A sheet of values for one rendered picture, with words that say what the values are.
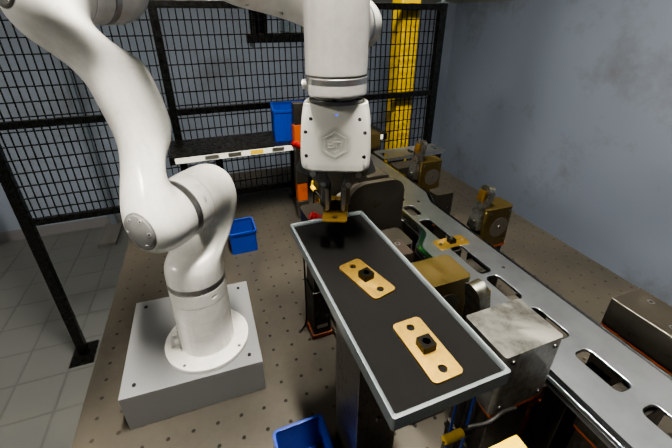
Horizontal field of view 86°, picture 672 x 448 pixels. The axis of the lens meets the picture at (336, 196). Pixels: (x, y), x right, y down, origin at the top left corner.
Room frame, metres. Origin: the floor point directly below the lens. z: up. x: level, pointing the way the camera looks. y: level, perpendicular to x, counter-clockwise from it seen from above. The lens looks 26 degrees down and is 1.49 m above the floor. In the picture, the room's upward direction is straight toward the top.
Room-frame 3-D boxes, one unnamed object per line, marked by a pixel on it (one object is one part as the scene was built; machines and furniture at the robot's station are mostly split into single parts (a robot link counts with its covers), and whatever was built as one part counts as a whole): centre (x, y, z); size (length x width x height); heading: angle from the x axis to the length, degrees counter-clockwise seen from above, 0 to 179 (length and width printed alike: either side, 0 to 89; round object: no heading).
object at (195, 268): (0.65, 0.29, 1.10); 0.19 x 0.12 x 0.24; 159
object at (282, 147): (1.50, 0.23, 1.02); 0.90 x 0.22 x 0.03; 111
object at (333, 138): (0.51, 0.00, 1.34); 0.10 x 0.07 x 0.11; 87
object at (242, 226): (1.16, 0.36, 0.75); 0.11 x 0.10 x 0.09; 21
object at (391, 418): (0.40, -0.05, 1.16); 0.37 x 0.14 x 0.02; 21
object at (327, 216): (0.51, 0.00, 1.22); 0.08 x 0.04 x 0.01; 177
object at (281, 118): (1.54, 0.12, 1.10); 0.30 x 0.17 x 0.13; 103
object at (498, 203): (0.85, -0.43, 0.87); 0.12 x 0.07 x 0.35; 111
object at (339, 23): (0.51, 0.00, 1.49); 0.09 x 0.08 x 0.13; 159
